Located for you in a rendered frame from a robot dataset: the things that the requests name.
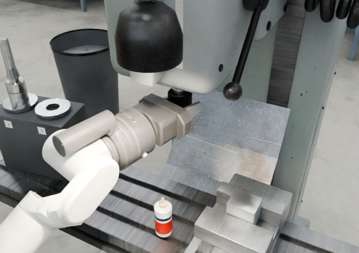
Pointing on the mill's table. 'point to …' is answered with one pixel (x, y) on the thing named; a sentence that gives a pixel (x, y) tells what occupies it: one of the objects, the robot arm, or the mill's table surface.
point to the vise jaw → (232, 232)
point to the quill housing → (194, 31)
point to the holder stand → (34, 131)
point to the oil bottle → (163, 218)
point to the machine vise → (267, 208)
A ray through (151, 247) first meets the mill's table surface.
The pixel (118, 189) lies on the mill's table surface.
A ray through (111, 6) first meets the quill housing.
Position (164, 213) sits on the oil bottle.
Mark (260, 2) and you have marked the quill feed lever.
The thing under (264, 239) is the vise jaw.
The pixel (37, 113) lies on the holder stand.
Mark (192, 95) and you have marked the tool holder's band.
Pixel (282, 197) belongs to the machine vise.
